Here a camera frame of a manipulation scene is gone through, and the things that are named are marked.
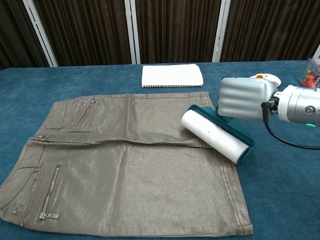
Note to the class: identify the clear box with red items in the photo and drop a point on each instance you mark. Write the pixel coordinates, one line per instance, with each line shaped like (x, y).
(311, 73)

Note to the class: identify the white screen frame post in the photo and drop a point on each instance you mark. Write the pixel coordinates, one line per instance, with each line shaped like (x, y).
(221, 32)
(317, 53)
(41, 35)
(133, 32)

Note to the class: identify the white folded towel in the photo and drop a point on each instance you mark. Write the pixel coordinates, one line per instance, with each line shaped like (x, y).
(172, 75)

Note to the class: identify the white computer mouse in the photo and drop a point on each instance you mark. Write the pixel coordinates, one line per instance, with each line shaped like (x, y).
(273, 80)

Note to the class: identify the taupe shiny zippered skirt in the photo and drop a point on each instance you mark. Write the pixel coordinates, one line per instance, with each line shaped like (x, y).
(100, 175)

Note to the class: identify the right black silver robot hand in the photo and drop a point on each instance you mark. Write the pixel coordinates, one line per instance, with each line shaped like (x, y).
(242, 100)

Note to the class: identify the teal blue tablecloth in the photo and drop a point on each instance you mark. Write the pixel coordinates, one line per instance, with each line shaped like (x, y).
(275, 187)

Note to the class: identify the dark pleated screen panel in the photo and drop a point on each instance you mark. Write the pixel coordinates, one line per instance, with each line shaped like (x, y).
(85, 30)
(175, 30)
(15, 32)
(270, 27)

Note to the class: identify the teal yellow lint roller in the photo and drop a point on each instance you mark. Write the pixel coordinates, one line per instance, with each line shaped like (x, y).
(212, 135)

